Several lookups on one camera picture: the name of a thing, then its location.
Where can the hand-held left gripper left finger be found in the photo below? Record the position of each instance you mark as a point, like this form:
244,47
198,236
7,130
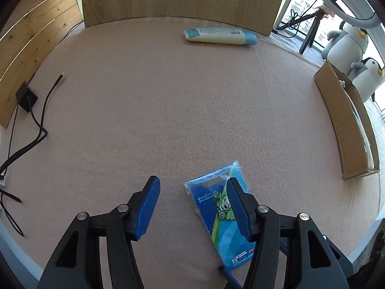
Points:
149,204

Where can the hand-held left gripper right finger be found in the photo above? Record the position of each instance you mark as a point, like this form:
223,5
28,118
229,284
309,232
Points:
237,207

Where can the blue plastic packet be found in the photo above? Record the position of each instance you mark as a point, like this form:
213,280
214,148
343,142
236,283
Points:
210,192

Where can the cardboard box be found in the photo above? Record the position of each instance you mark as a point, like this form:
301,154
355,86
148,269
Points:
340,120

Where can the black socket box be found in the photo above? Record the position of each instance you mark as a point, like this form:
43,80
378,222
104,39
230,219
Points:
26,97

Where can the cream tube with blue cap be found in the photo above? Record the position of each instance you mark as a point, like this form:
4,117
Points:
216,36

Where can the small penguin plush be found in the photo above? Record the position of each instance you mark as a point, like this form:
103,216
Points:
367,81

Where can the black tripod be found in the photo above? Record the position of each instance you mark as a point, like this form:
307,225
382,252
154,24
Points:
309,36

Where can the large penguin plush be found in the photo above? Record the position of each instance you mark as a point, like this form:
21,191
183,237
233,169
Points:
346,42

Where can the wooden plank panel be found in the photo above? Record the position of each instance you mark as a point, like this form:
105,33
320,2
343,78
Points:
39,21

